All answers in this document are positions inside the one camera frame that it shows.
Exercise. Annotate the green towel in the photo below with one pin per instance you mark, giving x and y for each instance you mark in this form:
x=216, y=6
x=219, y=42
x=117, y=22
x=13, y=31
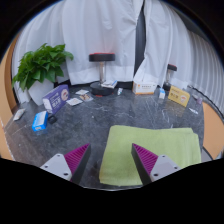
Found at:
x=166, y=143

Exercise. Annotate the small white card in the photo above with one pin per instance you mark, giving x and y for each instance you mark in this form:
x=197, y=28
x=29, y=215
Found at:
x=82, y=92

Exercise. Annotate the small purple item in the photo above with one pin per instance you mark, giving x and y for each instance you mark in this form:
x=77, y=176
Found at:
x=198, y=99

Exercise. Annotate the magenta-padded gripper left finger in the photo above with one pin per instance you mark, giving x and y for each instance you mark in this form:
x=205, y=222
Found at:
x=78, y=156

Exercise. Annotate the small printed packet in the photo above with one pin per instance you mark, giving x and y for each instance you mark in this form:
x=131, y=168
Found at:
x=86, y=97

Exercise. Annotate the white sachet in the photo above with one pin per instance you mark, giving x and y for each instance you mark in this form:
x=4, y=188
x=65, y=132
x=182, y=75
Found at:
x=193, y=111

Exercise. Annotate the white flat card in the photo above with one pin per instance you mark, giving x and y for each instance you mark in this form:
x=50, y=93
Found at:
x=74, y=101

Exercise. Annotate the purple cardboard box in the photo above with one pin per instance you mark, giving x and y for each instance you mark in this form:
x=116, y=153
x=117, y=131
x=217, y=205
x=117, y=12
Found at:
x=56, y=98

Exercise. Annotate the white book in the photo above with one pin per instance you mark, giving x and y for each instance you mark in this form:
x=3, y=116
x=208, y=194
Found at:
x=109, y=84

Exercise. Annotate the white curtain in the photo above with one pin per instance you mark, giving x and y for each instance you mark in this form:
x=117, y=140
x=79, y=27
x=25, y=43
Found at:
x=90, y=30
x=186, y=50

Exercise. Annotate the small black object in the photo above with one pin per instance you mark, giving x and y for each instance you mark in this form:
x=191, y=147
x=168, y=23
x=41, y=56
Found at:
x=52, y=119

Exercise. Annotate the white flat packet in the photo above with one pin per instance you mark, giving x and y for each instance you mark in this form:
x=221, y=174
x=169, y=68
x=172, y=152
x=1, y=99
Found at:
x=19, y=114

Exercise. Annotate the small white tube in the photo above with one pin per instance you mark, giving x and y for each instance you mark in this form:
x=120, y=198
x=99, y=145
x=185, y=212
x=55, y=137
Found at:
x=120, y=91

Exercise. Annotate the yellow cardboard box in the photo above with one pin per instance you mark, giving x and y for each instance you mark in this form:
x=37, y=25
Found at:
x=178, y=96

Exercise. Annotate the green potted plant white pot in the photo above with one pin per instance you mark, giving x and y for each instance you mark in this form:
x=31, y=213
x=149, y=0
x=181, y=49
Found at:
x=40, y=65

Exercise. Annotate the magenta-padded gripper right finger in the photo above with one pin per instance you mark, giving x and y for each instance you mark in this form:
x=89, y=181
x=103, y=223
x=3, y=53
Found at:
x=146, y=158

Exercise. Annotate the white box with orange print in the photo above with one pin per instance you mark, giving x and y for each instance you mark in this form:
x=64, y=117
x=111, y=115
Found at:
x=144, y=88

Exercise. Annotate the small white and blue box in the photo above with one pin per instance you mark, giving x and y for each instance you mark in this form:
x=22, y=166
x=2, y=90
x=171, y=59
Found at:
x=162, y=94

